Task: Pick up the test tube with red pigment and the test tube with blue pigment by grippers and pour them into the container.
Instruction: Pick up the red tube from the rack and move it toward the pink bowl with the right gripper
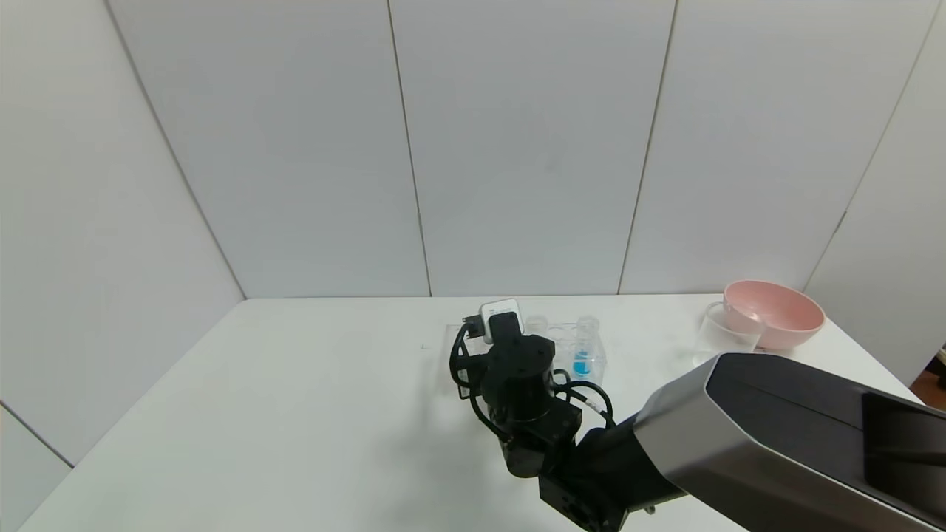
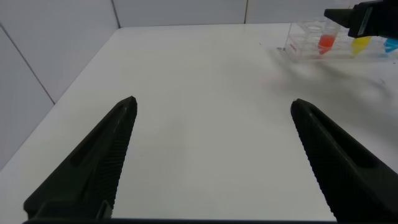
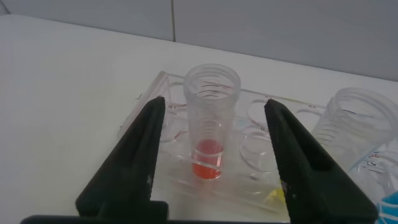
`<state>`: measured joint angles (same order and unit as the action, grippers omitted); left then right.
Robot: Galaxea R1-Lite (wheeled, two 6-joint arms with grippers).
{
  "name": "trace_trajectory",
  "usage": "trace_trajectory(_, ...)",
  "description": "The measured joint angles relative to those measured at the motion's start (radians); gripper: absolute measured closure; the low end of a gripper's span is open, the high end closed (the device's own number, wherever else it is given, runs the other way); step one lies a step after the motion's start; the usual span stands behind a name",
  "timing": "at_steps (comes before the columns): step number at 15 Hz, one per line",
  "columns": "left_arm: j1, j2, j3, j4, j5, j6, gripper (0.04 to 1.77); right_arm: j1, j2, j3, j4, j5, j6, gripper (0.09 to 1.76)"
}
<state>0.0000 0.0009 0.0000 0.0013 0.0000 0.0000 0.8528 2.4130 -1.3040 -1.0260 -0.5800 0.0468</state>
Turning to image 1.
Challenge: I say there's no test tube with blue pigment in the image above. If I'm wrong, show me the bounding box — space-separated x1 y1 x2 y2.
573 316 599 380

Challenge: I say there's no clear acrylic test tube rack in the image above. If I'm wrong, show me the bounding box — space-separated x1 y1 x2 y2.
443 321 608 394

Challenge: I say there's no clear glass beaker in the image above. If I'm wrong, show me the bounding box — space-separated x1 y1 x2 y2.
693 301 763 368

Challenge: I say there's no pink bowl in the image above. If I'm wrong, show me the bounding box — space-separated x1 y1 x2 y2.
723 279 826 351

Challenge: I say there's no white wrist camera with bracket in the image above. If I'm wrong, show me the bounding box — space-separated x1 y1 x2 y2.
479 299 525 345

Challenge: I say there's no black camera cable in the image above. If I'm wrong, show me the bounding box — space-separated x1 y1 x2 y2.
449 316 512 444

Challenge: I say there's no black cable with white tag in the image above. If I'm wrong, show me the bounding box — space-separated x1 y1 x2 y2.
551 369 615 431

